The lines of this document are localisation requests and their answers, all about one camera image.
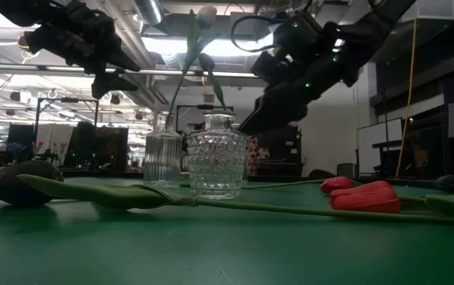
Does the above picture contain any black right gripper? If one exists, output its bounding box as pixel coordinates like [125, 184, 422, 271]
[238, 13, 350, 135]

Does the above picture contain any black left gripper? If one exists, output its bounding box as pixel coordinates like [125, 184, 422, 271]
[25, 2, 142, 101]

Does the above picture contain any white artificial tulip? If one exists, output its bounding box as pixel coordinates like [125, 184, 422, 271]
[165, 3, 219, 127]

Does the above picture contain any diamond-cut glass vase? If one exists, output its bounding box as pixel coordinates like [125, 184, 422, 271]
[186, 112, 249, 201]

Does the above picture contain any ribbed glass vase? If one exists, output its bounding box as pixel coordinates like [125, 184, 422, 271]
[142, 114, 183, 189]

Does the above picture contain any black cabinet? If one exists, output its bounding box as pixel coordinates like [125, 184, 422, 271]
[250, 123, 303, 177]

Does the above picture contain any dark patterned hanging cloth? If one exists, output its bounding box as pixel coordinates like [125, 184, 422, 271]
[62, 125, 130, 172]

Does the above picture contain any ceiling light panel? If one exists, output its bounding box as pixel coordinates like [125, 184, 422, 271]
[143, 36, 275, 57]

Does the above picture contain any white hanging cloth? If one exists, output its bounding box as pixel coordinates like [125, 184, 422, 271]
[36, 124, 76, 163]

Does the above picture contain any grey bin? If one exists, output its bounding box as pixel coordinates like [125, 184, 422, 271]
[336, 162, 357, 178]

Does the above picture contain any whiteboard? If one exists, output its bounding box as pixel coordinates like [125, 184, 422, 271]
[356, 117, 405, 175]

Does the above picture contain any green table mat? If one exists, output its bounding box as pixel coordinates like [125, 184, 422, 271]
[0, 176, 454, 285]

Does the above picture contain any long silver ventilation duct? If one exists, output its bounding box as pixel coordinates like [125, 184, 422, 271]
[110, 15, 168, 106]

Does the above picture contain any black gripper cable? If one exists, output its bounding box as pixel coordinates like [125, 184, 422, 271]
[230, 14, 278, 53]

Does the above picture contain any black aluminium rig frame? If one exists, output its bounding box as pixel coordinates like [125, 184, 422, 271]
[0, 168, 454, 191]

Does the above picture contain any yellow hanging cable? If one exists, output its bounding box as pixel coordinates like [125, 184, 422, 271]
[394, 15, 418, 178]

